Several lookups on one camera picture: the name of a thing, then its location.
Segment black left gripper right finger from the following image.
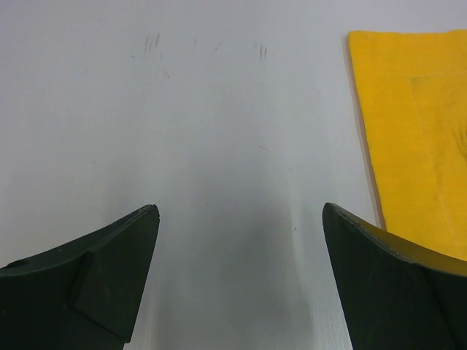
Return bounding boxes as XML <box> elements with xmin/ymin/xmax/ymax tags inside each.
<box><xmin>322</xmin><ymin>203</ymin><xmax>466</xmax><ymax>349</ymax></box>

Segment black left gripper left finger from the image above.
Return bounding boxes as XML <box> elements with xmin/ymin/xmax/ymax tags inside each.
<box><xmin>1</xmin><ymin>204</ymin><xmax>160</xmax><ymax>349</ymax></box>

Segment yellow printed cloth placemat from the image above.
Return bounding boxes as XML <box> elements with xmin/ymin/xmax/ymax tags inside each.
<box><xmin>348</xmin><ymin>30</ymin><xmax>466</xmax><ymax>260</ymax></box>

